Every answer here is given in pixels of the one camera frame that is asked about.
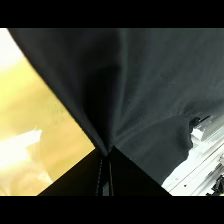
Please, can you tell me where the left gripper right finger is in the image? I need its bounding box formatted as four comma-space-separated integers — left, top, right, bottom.
109, 145, 172, 197

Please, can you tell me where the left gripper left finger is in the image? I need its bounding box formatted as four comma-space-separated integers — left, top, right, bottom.
37, 148, 103, 197

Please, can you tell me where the silver frame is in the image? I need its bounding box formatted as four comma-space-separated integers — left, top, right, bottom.
161, 114, 224, 197

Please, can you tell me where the black garment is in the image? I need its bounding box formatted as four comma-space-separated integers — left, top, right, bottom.
7, 27, 224, 186

